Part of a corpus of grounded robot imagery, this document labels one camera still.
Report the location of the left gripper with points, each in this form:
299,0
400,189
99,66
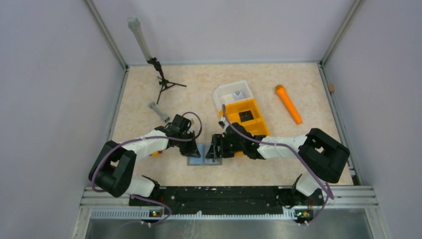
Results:
192,151

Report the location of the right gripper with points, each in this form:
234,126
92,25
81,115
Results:
218,140

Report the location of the grey leather card holder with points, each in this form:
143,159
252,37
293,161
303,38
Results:
202,161

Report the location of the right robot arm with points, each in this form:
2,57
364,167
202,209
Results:
323,157

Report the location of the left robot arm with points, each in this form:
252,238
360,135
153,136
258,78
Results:
113,170

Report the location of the black card in yellow bin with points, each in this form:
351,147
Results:
246,116

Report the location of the yellow toy brick car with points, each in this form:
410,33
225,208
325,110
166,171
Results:
156,153

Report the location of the yellow plastic bin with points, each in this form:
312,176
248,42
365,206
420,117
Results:
257,126

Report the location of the white plastic bin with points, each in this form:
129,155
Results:
223,95

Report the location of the grey plastic bolt tool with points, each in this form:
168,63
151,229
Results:
163,116

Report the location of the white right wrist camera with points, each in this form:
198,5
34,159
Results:
222,124

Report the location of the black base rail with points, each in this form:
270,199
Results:
234,200

